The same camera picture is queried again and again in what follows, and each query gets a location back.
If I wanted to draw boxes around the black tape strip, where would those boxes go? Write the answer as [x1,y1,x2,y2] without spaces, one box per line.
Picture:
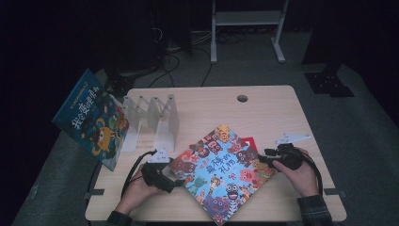
[323,187,348,199]
[83,187,105,200]

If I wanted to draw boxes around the white expandable book rack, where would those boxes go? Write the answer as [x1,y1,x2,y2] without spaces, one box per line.
[107,93,181,153]

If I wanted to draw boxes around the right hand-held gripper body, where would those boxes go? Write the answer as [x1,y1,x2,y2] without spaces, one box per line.
[264,133,311,171]

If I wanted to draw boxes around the person's left hand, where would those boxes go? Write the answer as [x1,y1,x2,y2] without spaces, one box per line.
[116,170,165,217]

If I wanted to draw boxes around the blue monster picture book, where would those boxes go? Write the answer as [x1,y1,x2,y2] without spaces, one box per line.
[51,68,130,172]

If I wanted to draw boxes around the right hand-held gripper cable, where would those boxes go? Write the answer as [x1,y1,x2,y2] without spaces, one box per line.
[295,150,325,198]

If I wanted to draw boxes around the white metal stand frame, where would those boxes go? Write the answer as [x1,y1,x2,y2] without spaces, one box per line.
[210,0,290,65]

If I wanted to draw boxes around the black floor cable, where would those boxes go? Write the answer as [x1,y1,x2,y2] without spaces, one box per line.
[147,53,182,89]
[200,46,215,88]

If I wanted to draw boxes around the black stand base plate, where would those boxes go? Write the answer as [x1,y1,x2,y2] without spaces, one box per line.
[301,46,356,98]

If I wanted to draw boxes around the colourful animals picture book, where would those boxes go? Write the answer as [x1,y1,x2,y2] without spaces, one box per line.
[168,123,277,226]

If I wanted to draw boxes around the black stand foot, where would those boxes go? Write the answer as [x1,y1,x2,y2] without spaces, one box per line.
[103,67,136,98]

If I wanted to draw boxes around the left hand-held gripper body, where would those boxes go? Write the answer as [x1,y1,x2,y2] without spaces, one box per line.
[140,148,176,194]

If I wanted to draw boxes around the red picture book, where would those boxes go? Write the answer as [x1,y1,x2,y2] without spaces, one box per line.
[239,136,260,153]

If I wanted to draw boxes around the hand-held gripper cable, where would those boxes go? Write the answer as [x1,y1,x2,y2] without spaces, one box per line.
[295,150,325,198]
[120,150,158,198]

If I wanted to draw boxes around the person's right hand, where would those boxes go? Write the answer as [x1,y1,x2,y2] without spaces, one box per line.
[271,150,320,199]

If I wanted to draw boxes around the left hand-held gripper cable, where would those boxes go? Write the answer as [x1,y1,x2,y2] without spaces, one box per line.
[120,150,158,198]

